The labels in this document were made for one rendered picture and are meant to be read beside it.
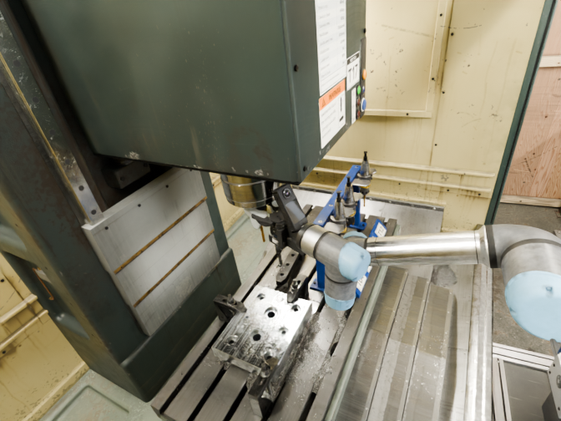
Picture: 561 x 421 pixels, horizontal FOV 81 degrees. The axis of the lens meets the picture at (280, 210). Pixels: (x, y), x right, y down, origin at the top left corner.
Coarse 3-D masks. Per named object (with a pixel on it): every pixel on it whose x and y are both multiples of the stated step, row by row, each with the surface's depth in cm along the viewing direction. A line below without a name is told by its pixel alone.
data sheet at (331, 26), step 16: (320, 0) 58; (336, 0) 65; (320, 16) 59; (336, 16) 66; (320, 32) 60; (336, 32) 67; (320, 48) 62; (336, 48) 69; (320, 64) 63; (336, 64) 70; (320, 80) 64; (336, 80) 72
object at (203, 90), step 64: (64, 0) 67; (128, 0) 60; (192, 0) 54; (256, 0) 49; (64, 64) 78; (128, 64) 68; (192, 64) 61; (256, 64) 55; (128, 128) 80; (192, 128) 70; (256, 128) 62; (320, 128) 68
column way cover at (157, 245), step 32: (160, 192) 115; (192, 192) 129; (96, 224) 97; (128, 224) 106; (160, 224) 118; (192, 224) 133; (128, 256) 108; (160, 256) 121; (192, 256) 138; (128, 288) 110; (160, 288) 125; (192, 288) 141; (160, 320) 127
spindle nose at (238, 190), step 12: (228, 180) 80; (240, 180) 78; (252, 180) 78; (264, 180) 80; (228, 192) 83; (240, 192) 80; (252, 192) 80; (264, 192) 81; (240, 204) 83; (252, 204) 82; (264, 204) 83
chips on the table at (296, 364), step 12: (312, 324) 120; (336, 336) 116; (300, 348) 113; (312, 348) 112; (312, 360) 108; (324, 360) 108; (288, 372) 107; (300, 372) 106; (324, 372) 105; (300, 384) 102; (300, 396) 99
